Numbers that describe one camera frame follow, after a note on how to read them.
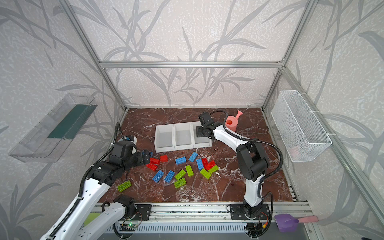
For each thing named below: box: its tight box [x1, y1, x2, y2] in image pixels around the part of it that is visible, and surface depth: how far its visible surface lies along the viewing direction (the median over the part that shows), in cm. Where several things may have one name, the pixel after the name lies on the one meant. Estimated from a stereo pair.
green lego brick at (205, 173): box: [199, 168, 212, 179], surface depth 87 cm
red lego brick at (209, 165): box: [204, 160, 216, 171], surface depth 88 cm
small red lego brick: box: [160, 155, 169, 163], surface depth 92 cm
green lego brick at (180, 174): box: [174, 169, 186, 181], surface depth 88 cm
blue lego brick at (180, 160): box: [175, 156, 187, 165], surface depth 93 cm
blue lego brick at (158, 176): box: [152, 170, 164, 183], surface depth 86 cm
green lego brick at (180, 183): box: [174, 177, 187, 189], surface depth 84 cm
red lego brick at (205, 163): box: [201, 158, 209, 168], surface depth 91 cm
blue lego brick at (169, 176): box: [164, 170, 176, 183], surface depth 86 cm
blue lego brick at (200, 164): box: [196, 158, 204, 170], surface depth 91 cm
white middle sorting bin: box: [173, 122, 195, 151], surface depth 103 cm
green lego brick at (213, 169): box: [208, 165, 219, 174], surface depth 90 cm
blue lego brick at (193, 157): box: [188, 152, 198, 163], surface depth 96 cm
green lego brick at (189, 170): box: [185, 164, 194, 177], surface depth 88 cm
